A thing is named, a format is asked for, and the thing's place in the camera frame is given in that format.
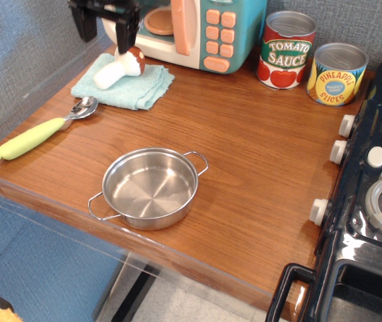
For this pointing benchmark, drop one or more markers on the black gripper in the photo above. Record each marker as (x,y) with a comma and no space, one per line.
(126,15)

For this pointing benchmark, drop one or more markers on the white brown toy mushroom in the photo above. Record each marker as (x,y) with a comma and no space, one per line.
(132,63)

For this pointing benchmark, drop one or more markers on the light blue folded rag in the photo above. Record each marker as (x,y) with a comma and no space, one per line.
(129,92)

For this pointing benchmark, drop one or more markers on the teal toy microwave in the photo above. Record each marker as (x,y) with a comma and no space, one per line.
(215,36)

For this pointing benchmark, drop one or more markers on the small steel pot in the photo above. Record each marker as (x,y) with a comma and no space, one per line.
(149,189)

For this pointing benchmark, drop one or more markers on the tomato sauce can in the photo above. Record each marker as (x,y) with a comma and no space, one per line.
(286,44)

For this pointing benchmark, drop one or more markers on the pineapple slices can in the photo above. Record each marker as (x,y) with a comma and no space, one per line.
(336,73)

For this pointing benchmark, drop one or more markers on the orange object at corner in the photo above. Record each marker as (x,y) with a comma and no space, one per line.
(7,315)

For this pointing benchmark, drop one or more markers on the black toy stove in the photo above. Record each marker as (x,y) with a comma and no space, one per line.
(346,281)

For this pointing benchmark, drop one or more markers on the spoon with green handle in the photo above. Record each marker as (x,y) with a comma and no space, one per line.
(28,140)

